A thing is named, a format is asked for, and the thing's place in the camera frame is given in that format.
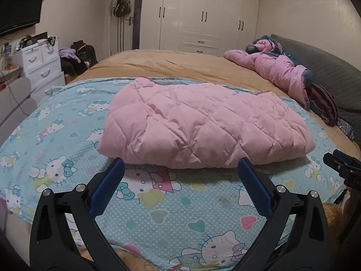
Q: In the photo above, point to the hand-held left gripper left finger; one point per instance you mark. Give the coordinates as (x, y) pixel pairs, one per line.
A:
(108, 186)

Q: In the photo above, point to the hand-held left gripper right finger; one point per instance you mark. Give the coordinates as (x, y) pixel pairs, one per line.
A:
(253, 189)

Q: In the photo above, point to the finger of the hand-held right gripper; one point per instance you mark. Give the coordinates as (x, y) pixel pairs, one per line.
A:
(335, 162)

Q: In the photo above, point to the pink quilted jacket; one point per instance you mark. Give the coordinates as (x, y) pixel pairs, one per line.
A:
(203, 124)

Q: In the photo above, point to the dark clothes pile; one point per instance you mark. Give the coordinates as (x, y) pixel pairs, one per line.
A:
(74, 67)

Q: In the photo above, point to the dark patterned cloth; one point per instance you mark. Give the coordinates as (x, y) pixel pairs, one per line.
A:
(346, 128)

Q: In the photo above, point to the blue cartoon printed blanket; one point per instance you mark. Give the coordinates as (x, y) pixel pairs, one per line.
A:
(56, 135)

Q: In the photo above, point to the grey quilted headboard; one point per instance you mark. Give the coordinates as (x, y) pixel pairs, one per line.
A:
(332, 65)

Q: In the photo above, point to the pink crumpled duvet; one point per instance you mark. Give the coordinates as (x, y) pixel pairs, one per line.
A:
(276, 70)

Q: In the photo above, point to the grey chair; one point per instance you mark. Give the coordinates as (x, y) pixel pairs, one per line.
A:
(17, 101)

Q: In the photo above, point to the white drawer chest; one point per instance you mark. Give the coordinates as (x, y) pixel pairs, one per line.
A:
(42, 67)

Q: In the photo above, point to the black bag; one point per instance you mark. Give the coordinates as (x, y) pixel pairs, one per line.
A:
(86, 50)

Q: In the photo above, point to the purple cloth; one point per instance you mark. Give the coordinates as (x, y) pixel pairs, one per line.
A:
(67, 53)

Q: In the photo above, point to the bed with tan cover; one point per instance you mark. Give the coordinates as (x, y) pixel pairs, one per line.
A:
(183, 62)

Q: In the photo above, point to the white door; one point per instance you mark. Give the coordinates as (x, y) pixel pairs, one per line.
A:
(135, 19)

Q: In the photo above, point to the hanging bags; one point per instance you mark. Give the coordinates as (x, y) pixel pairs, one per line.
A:
(121, 4)

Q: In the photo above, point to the white wardrobe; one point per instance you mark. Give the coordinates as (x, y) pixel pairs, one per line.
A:
(203, 11)

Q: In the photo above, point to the black television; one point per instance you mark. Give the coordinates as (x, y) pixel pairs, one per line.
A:
(19, 11)

